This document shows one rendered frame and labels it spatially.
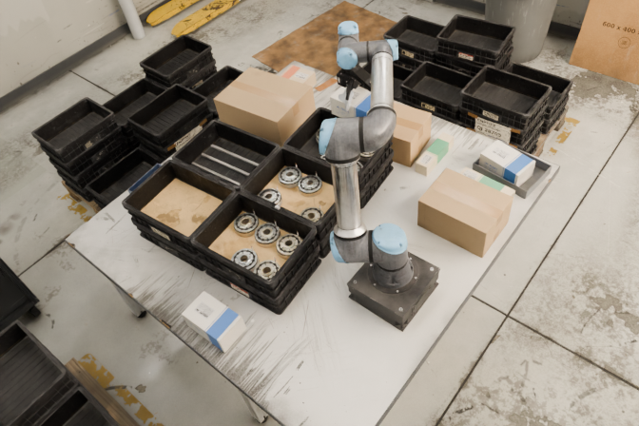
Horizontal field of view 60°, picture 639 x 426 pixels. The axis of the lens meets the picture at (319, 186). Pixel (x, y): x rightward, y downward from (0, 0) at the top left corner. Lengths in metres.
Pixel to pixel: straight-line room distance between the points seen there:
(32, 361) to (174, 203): 0.89
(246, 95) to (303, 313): 1.17
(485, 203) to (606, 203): 1.41
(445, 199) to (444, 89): 1.41
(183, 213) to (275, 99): 0.74
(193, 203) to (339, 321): 0.82
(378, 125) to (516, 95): 1.74
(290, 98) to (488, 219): 1.12
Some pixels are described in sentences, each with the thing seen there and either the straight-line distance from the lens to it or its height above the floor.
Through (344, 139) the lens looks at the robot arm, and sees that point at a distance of 1.73.
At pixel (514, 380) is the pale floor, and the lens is 2.84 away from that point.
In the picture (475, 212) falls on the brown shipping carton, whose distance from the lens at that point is 2.23.
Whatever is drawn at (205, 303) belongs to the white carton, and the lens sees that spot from 2.17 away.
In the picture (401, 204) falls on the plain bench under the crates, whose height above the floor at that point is 0.70.
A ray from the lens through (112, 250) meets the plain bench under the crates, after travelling 2.60.
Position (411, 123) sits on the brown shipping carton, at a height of 0.86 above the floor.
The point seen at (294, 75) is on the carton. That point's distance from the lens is 3.09.
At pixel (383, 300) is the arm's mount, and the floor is 0.80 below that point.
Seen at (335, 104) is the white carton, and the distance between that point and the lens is 2.31.
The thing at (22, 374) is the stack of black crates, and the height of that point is 0.49.
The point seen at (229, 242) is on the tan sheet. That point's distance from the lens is 2.25.
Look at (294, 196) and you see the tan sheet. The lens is 2.35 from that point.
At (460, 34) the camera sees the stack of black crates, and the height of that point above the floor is 0.50.
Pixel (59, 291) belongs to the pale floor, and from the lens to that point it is 3.56.
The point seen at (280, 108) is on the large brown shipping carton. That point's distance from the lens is 2.67.
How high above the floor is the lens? 2.56
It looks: 47 degrees down
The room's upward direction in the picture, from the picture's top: 9 degrees counter-clockwise
